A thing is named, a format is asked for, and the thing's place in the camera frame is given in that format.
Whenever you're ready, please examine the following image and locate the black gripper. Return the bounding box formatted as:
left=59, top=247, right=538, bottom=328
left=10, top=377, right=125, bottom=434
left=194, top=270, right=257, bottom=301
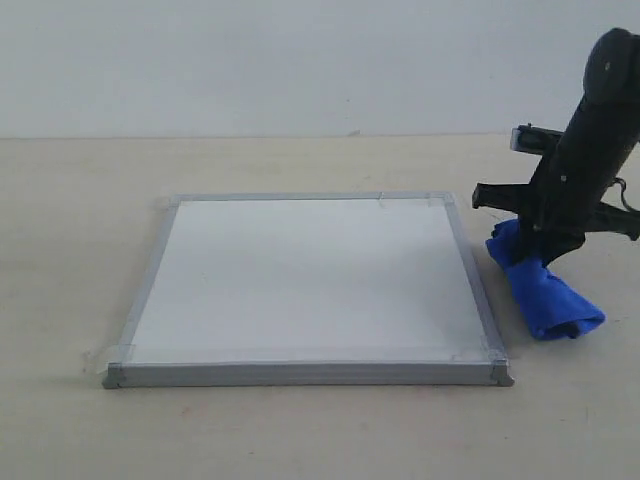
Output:
left=471, top=98, right=640, bottom=265

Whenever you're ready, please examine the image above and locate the blue cloth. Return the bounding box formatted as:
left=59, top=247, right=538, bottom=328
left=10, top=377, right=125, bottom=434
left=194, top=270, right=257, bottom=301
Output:
left=486, top=219, right=606, bottom=341

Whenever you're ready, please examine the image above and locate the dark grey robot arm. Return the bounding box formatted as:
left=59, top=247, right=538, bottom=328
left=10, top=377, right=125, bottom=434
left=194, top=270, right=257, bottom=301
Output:
left=472, top=28, right=639, bottom=265

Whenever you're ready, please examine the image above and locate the black cable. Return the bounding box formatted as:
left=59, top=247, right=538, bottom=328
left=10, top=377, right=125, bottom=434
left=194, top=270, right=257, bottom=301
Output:
left=610, top=175, right=640, bottom=213

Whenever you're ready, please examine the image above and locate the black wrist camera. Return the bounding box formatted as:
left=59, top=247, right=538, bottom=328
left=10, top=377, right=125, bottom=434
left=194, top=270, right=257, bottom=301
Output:
left=510, top=123, right=564, bottom=156

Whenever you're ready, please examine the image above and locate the white whiteboard with aluminium frame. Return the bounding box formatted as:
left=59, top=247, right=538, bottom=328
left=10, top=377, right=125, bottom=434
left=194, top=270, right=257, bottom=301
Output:
left=102, top=192, right=513, bottom=389

